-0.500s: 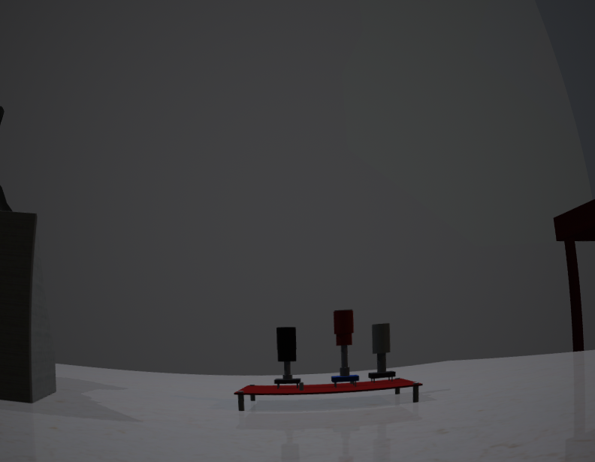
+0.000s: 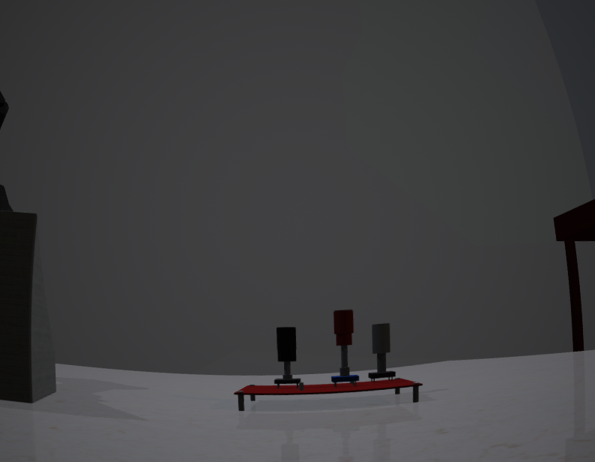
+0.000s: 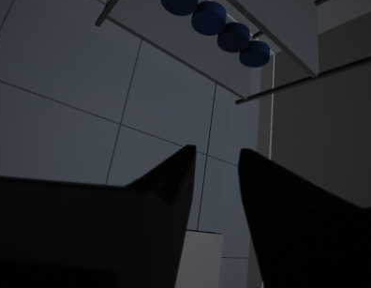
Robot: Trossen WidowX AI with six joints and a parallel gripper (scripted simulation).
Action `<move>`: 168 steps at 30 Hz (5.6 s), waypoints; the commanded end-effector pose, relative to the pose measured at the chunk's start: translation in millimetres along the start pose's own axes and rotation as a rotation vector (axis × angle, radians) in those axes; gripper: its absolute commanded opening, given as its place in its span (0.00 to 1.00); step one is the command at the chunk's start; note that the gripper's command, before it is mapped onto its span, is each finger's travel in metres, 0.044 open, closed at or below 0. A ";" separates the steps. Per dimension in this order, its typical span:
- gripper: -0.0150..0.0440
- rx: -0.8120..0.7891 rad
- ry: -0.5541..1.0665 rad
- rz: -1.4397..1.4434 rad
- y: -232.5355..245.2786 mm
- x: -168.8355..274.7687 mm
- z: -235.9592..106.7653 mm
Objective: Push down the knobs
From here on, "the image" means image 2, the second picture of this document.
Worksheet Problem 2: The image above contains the red circuit board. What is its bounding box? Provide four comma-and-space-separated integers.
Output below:
234, 310, 423, 411

